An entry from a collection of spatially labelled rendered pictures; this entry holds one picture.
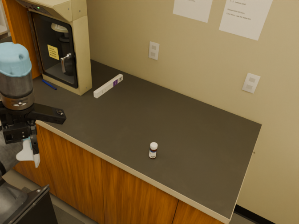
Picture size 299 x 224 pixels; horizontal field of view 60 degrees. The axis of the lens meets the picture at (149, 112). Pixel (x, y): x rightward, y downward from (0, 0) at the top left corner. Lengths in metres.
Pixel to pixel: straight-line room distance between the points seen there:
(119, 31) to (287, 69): 1.05
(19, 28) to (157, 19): 0.80
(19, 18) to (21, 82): 1.08
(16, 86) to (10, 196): 0.39
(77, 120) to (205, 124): 0.73
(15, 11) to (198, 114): 1.18
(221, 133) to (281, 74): 0.44
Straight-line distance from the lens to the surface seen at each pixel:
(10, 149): 0.96
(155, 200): 1.39
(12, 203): 0.92
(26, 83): 0.67
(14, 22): 1.70
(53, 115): 0.77
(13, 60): 0.63
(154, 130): 1.43
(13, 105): 0.71
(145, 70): 1.83
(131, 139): 1.37
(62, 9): 1.38
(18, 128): 0.77
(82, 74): 1.61
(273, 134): 1.76
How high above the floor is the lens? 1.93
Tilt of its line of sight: 40 degrees down
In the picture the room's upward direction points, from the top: 6 degrees clockwise
